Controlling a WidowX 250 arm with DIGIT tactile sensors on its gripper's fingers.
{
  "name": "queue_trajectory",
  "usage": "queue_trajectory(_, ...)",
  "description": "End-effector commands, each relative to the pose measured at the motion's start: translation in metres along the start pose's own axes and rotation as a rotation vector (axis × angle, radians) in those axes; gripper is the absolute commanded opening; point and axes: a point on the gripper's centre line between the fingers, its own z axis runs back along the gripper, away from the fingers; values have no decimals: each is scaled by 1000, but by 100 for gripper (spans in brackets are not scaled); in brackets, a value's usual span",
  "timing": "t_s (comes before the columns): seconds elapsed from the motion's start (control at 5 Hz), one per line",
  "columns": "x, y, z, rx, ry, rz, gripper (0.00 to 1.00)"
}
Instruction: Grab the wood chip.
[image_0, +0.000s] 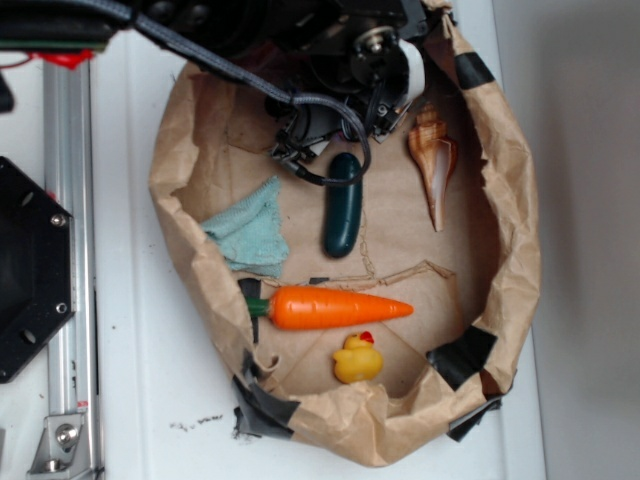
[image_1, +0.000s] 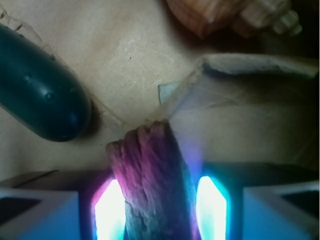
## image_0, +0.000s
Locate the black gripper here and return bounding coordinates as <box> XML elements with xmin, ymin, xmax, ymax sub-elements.
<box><xmin>266</xmin><ymin>24</ymin><xmax>426</xmax><ymax>163</ymax></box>

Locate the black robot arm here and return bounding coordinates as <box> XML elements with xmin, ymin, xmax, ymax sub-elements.
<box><xmin>1</xmin><ymin>1</ymin><xmax>428</xmax><ymax>174</ymax></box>

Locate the dark green plastic cucumber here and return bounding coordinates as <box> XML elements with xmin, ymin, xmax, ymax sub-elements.
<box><xmin>323</xmin><ymin>153</ymin><xmax>363</xmax><ymax>258</ymax></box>

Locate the orange spiral seashell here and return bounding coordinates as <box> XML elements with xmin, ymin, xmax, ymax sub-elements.
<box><xmin>408</xmin><ymin>104</ymin><xmax>457</xmax><ymax>232</ymax></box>

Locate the light teal cloth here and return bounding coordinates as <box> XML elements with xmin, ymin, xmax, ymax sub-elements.
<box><xmin>200</xmin><ymin>176</ymin><xmax>289</xmax><ymax>278</ymax></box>

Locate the orange plastic carrot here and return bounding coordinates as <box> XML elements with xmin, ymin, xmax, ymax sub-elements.
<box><xmin>245</xmin><ymin>286</ymin><xmax>414</xmax><ymax>330</ymax></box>

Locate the brown paper bag bin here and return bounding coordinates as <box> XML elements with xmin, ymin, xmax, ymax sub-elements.
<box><xmin>149</xmin><ymin>1</ymin><xmax>541</xmax><ymax>467</ymax></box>

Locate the yellow rubber duck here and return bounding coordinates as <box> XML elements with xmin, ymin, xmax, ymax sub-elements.
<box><xmin>332</xmin><ymin>331</ymin><xmax>384</xmax><ymax>384</ymax></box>

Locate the grey braided cable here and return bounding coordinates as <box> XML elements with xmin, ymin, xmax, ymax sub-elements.
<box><xmin>89</xmin><ymin>0</ymin><xmax>372</xmax><ymax>187</ymax></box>

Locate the aluminium extrusion rail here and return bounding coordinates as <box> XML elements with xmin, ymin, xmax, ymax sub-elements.
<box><xmin>44</xmin><ymin>64</ymin><xmax>99</xmax><ymax>416</ymax></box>

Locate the black octagonal mount plate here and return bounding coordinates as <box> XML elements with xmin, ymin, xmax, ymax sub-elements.
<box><xmin>1</xmin><ymin>157</ymin><xmax>73</xmax><ymax>384</ymax></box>

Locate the metal corner bracket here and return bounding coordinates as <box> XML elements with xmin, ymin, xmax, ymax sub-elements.
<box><xmin>25</xmin><ymin>413</ymin><xmax>92</xmax><ymax>479</ymax></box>

